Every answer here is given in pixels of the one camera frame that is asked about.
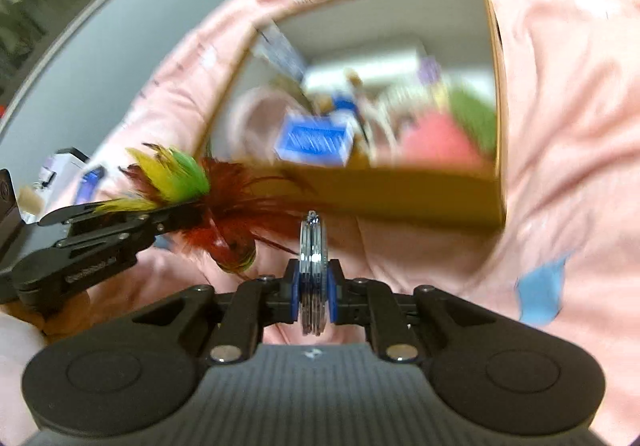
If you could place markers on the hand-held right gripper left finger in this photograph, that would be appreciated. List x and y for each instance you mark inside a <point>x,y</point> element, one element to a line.
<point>294,291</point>

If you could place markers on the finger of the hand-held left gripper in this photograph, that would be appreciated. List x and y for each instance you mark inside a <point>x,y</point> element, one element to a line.
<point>125,216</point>
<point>115,235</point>

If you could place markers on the orange cardboard box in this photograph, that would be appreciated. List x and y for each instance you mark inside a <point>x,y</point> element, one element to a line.
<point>400,196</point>

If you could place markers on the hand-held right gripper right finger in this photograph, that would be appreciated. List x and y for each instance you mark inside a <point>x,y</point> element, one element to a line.
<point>336,291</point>

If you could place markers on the small colourful figure toy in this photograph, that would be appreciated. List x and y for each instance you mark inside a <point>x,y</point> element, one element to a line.
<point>345,104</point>

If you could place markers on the pink printed blanket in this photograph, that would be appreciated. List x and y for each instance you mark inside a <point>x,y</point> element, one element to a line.
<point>575,126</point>

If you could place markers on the red yellow green feather shuttlecock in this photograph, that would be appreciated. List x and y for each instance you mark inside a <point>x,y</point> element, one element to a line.
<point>230,221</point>

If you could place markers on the silver metal disc stack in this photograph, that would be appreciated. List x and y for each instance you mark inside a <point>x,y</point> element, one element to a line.
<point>314,251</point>

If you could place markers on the purple knitted toy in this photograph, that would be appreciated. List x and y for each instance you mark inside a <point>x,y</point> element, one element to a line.
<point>430,71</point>

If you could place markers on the white black device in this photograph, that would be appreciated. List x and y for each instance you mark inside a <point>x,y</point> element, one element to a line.
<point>62,166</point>

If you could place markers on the black smartphone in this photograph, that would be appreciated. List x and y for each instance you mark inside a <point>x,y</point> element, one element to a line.
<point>92,183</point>

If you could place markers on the pink plush with green leaf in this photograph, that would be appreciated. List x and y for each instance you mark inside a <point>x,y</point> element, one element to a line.
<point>440,144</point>

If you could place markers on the small blue box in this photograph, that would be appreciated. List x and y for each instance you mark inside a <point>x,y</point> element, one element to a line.
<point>315,141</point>

